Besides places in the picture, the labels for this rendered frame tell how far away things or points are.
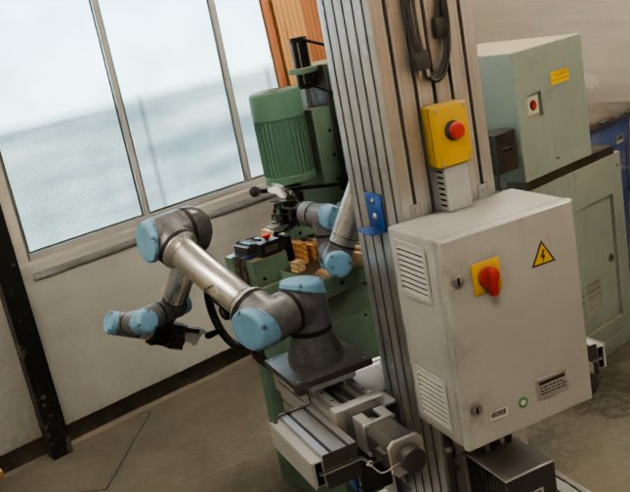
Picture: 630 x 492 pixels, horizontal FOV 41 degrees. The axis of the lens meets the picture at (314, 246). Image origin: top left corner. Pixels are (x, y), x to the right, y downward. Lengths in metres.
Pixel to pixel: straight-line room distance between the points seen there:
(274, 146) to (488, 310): 1.23
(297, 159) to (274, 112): 0.17
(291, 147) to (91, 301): 1.57
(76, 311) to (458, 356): 2.53
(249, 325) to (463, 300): 0.59
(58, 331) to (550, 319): 2.60
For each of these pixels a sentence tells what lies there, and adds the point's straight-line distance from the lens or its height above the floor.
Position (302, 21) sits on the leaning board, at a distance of 4.48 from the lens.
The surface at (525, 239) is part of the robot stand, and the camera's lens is 1.80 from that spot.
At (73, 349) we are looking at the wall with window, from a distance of 4.04.
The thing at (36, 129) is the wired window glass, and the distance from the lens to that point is 3.96.
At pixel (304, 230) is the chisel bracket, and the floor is 0.99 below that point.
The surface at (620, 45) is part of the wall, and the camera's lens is 4.75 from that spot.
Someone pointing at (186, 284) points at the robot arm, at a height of 0.99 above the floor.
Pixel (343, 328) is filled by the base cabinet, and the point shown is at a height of 0.68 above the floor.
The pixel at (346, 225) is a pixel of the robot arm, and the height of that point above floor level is 1.13.
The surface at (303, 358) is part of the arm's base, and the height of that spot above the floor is 0.85.
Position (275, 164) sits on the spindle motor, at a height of 1.24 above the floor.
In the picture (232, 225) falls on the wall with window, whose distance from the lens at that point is 4.37.
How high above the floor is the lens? 1.72
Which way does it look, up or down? 16 degrees down
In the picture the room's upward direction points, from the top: 11 degrees counter-clockwise
